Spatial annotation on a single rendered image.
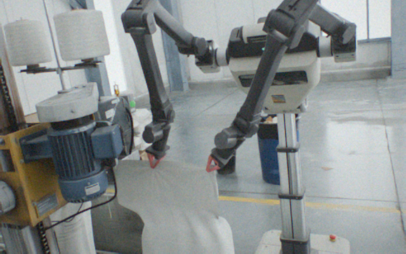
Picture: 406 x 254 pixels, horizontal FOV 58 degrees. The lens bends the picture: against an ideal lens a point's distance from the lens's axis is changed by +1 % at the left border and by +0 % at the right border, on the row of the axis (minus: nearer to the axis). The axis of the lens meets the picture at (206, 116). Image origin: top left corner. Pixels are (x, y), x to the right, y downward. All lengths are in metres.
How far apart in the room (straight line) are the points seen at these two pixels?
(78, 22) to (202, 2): 8.81
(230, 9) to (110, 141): 8.68
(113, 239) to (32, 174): 1.10
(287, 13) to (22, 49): 0.92
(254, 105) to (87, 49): 0.57
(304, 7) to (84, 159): 0.80
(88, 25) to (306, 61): 0.85
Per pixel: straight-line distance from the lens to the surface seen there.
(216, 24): 9.86
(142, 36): 1.26
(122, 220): 2.20
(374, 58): 9.26
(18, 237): 1.44
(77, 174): 1.23
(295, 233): 2.07
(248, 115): 1.22
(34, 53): 1.46
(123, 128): 1.67
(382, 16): 9.19
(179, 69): 10.15
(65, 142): 1.20
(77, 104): 1.16
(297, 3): 1.09
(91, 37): 1.26
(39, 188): 1.35
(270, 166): 3.67
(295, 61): 1.57
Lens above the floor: 1.57
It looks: 13 degrees down
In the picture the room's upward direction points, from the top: 7 degrees counter-clockwise
